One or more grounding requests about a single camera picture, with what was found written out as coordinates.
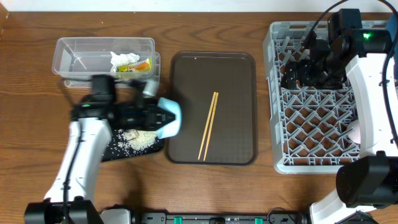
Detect light blue bowl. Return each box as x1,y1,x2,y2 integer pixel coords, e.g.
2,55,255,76
156,98,182,139

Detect white rice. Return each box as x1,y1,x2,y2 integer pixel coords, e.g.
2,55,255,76
108,129,159,157

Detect yellow green snack wrapper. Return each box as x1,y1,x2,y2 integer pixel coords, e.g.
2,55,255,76
116,58,152,72

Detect wooden chopstick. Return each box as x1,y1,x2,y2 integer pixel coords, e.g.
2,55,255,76
203,92,219,161
198,92,217,160

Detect white napkin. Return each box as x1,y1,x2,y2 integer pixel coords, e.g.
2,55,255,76
110,52,140,72

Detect pink plastic cup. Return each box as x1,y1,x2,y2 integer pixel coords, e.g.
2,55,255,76
347,119,361,144

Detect dark blue plate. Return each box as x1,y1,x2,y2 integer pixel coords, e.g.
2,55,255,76
386,15,398,80

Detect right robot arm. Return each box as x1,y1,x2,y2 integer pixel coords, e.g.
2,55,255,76
281,9,397,223

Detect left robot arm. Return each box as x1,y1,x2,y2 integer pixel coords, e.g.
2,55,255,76
24,74,182,224

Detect grey dishwasher rack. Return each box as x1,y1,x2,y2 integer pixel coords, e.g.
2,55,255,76
262,21,398,175

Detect black plastic bin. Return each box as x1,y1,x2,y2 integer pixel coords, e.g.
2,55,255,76
102,129,165,162

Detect brown serving tray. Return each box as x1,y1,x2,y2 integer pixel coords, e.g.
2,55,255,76
165,52,258,166

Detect clear plastic bin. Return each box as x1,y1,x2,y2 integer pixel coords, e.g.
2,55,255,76
52,37,160,88

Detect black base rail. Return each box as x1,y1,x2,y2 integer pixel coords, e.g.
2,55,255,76
140,210,310,224

